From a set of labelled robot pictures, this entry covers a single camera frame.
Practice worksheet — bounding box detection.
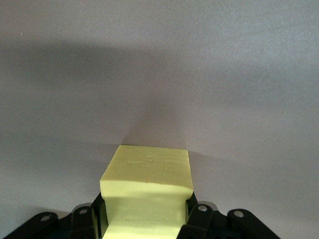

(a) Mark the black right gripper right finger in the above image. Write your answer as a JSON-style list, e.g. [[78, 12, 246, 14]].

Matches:
[[177, 193, 279, 239]]

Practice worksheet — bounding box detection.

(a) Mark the brown table cover sheet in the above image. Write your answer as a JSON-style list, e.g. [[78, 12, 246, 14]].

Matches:
[[0, 0, 319, 239]]

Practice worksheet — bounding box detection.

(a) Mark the yellow foam cube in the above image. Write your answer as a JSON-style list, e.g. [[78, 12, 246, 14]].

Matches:
[[99, 144, 195, 239]]

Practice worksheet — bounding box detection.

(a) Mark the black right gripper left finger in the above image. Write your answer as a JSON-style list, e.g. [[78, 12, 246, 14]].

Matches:
[[4, 193, 110, 239]]

